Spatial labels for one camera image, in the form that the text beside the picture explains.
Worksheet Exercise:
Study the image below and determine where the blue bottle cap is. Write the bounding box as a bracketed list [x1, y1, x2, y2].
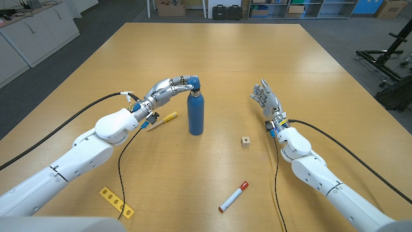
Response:
[187, 75, 201, 92]

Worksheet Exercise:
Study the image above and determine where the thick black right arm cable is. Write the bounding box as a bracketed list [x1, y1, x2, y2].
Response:
[288, 119, 412, 205]

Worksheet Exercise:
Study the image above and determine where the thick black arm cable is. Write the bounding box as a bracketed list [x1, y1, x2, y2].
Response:
[288, 119, 412, 205]
[0, 91, 141, 171]

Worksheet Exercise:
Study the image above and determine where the large cardboard box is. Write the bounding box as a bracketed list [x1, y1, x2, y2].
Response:
[155, 0, 187, 17]

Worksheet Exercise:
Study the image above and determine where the small cardboard box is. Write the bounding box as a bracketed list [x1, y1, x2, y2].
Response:
[287, 4, 305, 19]

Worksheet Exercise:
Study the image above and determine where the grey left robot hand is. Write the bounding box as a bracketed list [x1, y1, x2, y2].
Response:
[144, 75, 196, 110]

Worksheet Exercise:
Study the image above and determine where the white table frame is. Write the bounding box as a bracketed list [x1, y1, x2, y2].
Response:
[146, 0, 209, 19]

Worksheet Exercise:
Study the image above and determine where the black metal stand frame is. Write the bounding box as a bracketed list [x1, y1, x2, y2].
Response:
[355, 19, 412, 88]

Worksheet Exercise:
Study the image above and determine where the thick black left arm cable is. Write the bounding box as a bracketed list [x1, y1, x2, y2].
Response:
[0, 91, 141, 171]

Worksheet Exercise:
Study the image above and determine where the white marker with red cap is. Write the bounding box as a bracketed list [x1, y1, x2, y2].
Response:
[218, 180, 250, 213]

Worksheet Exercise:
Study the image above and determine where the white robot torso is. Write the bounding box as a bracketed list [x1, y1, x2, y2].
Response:
[0, 215, 128, 232]

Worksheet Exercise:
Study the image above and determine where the black hard case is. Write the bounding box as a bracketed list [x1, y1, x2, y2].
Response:
[212, 4, 228, 21]
[227, 4, 243, 21]

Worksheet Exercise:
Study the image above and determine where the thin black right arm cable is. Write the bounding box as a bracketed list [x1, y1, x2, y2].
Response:
[272, 135, 288, 232]

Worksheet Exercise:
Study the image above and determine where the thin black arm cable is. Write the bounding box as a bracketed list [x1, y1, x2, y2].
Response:
[272, 135, 288, 232]
[117, 127, 144, 222]

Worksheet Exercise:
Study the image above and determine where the grey metal shelf unit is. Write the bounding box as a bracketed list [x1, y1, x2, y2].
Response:
[247, 0, 359, 20]

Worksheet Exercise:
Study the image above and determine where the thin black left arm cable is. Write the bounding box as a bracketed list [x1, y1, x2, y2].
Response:
[117, 127, 144, 222]

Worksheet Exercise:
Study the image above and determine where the blue metal water bottle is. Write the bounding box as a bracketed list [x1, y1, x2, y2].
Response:
[187, 89, 205, 137]

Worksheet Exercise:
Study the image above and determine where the blue panel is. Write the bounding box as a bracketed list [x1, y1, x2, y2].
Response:
[352, 0, 376, 15]

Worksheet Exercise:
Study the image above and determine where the yellow handled screwdriver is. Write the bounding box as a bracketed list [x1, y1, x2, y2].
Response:
[147, 111, 179, 131]

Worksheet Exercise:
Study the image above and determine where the yellow perforated strip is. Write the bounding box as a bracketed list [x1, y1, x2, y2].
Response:
[98, 186, 135, 220]

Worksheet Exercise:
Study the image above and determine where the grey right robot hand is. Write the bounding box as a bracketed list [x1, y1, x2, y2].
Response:
[250, 79, 285, 122]

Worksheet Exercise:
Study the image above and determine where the white cabinet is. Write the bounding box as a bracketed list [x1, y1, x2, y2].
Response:
[0, 0, 80, 90]

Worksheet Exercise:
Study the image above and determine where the cardboard box with print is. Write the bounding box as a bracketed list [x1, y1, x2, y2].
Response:
[375, 0, 409, 19]

